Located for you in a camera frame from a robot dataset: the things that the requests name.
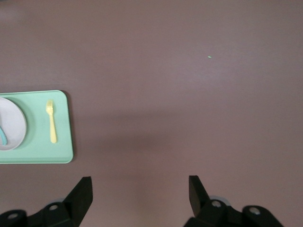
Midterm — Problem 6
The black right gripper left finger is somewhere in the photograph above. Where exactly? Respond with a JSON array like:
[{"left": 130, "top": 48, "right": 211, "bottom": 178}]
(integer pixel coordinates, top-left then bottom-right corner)
[{"left": 0, "top": 176, "right": 93, "bottom": 227}]

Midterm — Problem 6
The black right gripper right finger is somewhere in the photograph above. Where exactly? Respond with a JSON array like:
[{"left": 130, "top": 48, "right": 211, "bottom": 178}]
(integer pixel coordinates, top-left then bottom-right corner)
[{"left": 183, "top": 175, "right": 285, "bottom": 227}]

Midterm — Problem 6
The yellow plastic fork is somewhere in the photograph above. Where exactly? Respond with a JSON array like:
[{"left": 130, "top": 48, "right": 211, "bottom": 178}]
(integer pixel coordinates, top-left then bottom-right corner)
[{"left": 45, "top": 99, "right": 58, "bottom": 144}]

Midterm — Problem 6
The round grey plate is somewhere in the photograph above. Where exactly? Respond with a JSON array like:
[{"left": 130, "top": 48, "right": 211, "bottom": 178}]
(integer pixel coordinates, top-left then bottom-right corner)
[{"left": 0, "top": 97, "right": 28, "bottom": 152}]

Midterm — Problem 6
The mint green rectangular tray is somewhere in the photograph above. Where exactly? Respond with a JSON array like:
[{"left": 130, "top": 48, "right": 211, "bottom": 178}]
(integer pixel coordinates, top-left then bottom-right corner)
[{"left": 0, "top": 89, "right": 74, "bottom": 165}]

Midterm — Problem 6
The light blue plastic spoon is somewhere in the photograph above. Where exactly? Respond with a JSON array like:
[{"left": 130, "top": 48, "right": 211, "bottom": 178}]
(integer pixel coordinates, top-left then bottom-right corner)
[{"left": 0, "top": 126, "right": 8, "bottom": 145}]

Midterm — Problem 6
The brown table cover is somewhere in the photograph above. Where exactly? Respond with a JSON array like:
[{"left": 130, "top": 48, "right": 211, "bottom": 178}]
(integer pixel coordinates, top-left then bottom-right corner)
[{"left": 0, "top": 0, "right": 303, "bottom": 227}]

